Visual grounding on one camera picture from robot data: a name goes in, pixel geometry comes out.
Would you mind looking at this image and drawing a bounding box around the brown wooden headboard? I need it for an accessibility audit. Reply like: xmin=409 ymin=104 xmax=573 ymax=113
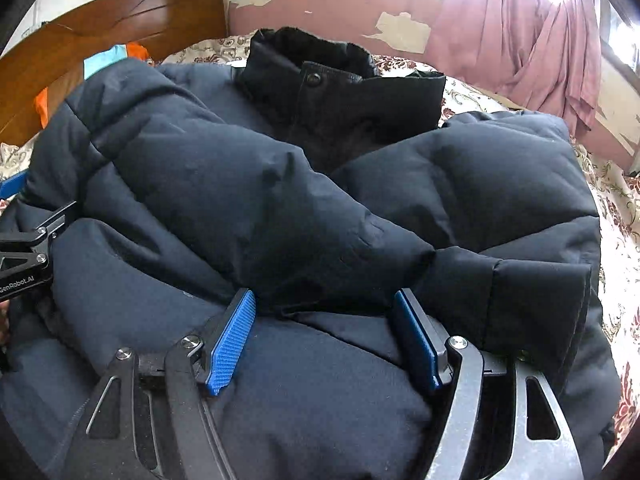
xmin=0 ymin=0 xmax=228 ymax=146

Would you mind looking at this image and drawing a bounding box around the pink curtain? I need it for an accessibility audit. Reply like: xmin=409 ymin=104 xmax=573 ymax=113
xmin=425 ymin=0 xmax=603 ymax=138

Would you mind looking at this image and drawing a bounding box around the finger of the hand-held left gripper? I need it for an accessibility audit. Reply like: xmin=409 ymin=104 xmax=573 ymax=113
xmin=29 ymin=201 xmax=79 ymax=256
xmin=0 ymin=170 xmax=29 ymax=199

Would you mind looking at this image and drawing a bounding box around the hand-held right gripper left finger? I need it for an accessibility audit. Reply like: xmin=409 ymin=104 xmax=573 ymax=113
xmin=65 ymin=287 xmax=257 ymax=480

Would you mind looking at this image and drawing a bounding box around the floral bed sheet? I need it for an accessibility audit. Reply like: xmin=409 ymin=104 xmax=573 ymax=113
xmin=0 ymin=32 xmax=640 ymax=441

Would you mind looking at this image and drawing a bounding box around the brown framed window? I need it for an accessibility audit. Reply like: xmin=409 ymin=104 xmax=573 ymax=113
xmin=597 ymin=0 xmax=640 ymax=78

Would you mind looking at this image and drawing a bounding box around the dark navy puffer jacket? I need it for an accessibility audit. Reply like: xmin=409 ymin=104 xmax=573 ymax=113
xmin=0 ymin=26 xmax=623 ymax=480

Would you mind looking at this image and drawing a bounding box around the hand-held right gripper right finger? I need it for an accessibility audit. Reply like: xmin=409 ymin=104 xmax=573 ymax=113
xmin=392 ymin=287 xmax=586 ymax=480

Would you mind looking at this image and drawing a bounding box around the orange and blue cloth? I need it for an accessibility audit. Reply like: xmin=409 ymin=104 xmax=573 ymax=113
xmin=35 ymin=42 xmax=151 ymax=128

